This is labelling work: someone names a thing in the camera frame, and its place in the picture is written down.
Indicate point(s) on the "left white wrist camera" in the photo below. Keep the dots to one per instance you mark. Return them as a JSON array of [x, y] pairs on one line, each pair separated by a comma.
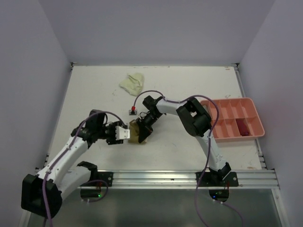
[[122, 133]]

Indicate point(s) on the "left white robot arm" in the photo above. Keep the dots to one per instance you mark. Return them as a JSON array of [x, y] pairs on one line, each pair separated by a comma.
[[44, 192]]

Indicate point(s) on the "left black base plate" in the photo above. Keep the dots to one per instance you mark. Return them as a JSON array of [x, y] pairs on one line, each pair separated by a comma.
[[100, 179]]

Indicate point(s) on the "pink divided tray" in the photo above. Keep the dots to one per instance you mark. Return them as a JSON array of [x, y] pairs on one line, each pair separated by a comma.
[[226, 130]]

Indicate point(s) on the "dark red rolled underwear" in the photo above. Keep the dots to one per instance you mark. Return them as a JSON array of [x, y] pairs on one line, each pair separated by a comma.
[[242, 127]]

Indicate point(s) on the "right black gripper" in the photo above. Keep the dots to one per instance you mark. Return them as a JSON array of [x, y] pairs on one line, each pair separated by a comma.
[[145, 129]]

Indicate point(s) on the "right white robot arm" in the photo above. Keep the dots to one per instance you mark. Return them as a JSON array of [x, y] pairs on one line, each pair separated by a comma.
[[197, 123]]

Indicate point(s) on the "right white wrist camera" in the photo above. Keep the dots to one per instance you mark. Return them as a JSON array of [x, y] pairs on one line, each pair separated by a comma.
[[133, 111]]

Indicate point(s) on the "pale green underwear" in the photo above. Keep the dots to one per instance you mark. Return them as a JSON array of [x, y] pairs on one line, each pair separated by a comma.
[[133, 84]]

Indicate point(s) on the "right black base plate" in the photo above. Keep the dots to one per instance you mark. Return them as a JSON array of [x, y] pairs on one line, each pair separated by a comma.
[[220, 178]]

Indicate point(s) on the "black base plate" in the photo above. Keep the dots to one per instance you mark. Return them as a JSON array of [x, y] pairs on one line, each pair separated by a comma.
[[220, 178], [100, 179]]

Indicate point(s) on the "olive and cream underwear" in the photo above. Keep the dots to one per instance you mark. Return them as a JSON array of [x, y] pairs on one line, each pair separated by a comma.
[[134, 133]]

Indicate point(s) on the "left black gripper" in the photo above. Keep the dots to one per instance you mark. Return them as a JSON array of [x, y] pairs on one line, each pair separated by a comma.
[[112, 139]]

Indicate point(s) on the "aluminium mounting rail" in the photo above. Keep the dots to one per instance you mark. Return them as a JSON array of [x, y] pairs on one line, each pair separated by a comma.
[[186, 179]]

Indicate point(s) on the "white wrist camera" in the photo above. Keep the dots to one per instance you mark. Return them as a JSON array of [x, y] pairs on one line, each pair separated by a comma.
[[122, 133], [133, 111]]

